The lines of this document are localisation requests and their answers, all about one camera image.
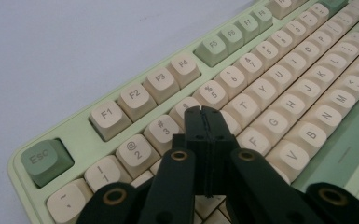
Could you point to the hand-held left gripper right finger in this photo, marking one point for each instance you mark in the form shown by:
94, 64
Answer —
220, 137

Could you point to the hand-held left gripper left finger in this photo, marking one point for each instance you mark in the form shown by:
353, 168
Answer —
196, 130

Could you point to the green and cream keyboard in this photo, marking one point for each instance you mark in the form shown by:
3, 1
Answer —
261, 93

